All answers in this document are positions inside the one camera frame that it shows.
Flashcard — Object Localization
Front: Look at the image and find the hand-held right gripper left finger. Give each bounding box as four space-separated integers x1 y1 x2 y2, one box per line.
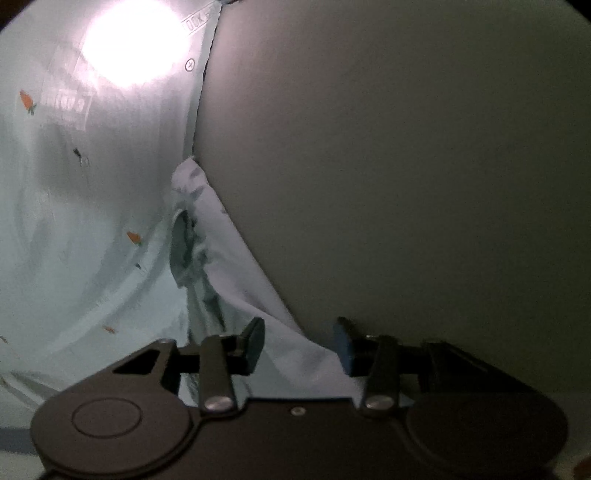
112 316 266 414

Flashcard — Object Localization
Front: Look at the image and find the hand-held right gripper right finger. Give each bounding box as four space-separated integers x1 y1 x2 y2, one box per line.
332 316 539 419

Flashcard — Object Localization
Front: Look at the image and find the white leaf-print garment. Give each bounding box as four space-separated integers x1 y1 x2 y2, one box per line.
169 156 416 411

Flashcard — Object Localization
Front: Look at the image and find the light blue carrot-print sheet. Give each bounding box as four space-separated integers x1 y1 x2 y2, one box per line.
0 0 223 450

